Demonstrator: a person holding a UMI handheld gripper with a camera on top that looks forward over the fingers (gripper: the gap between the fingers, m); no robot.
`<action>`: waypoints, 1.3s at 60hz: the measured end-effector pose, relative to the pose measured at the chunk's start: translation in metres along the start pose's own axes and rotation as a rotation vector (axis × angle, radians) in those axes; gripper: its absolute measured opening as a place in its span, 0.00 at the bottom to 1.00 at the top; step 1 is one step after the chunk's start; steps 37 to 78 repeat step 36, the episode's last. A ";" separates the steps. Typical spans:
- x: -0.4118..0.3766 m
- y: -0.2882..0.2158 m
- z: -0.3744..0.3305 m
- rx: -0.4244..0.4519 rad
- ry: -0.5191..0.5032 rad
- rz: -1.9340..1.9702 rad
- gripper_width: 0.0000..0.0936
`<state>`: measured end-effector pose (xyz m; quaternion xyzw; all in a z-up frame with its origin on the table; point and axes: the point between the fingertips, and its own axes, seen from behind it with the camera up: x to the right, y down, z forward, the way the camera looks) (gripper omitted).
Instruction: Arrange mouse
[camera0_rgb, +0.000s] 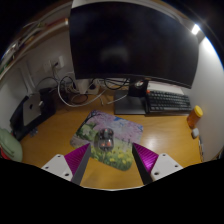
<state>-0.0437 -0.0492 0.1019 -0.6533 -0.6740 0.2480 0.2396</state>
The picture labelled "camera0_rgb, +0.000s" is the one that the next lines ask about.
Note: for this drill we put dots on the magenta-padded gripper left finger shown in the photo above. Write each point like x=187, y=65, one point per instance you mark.
x=63, y=165

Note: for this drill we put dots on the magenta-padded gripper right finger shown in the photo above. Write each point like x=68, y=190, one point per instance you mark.
x=160, y=165

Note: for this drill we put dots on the transparent computer mouse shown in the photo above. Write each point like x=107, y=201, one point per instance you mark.
x=105, y=140

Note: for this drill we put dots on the flower print mouse pad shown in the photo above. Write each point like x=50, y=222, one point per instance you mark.
x=125, y=133

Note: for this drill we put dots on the pale green object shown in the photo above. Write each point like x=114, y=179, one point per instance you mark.
x=10, y=146

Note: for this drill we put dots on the orange jar with yellow lid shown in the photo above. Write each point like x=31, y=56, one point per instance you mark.
x=194, y=118

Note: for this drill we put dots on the black computer holder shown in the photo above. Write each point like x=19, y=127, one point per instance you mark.
x=16, y=128

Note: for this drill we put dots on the black keyboard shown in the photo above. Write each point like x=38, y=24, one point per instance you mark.
x=168, y=101

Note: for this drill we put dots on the silver small computer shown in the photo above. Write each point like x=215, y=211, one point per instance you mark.
x=31, y=110

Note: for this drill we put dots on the black box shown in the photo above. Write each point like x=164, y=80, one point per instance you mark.
x=48, y=103

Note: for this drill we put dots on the dark grey monitor stand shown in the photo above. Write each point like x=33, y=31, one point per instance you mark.
x=128, y=106

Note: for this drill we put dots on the white flat box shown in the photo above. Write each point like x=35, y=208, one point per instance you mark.
x=166, y=87

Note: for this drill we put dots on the white power strip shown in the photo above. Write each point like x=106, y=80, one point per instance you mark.
x=83, y=86

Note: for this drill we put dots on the black computer monitor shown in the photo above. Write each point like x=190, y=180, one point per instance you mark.
x=133, y=40

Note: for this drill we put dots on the white wall socket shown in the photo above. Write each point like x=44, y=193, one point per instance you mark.
x=58, y=62

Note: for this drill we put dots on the wooden wall shelf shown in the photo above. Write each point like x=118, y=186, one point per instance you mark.
x=30, y=43

